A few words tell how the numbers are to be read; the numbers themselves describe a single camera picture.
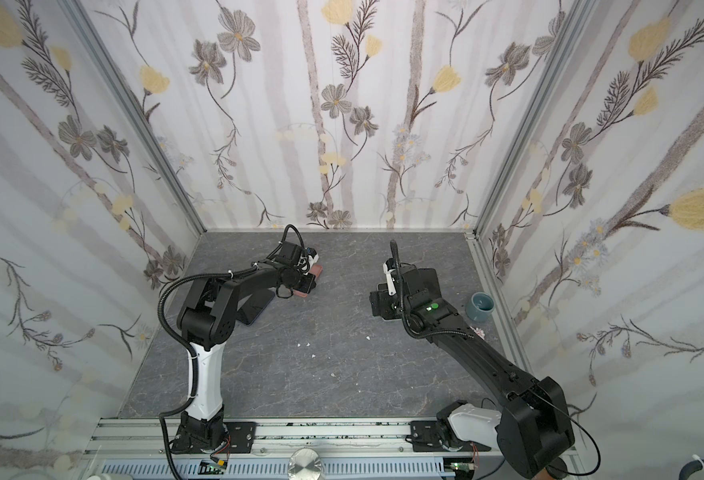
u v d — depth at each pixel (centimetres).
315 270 104
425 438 73
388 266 74
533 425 40
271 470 70
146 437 75
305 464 58
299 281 91
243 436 74
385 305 73
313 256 96
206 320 57
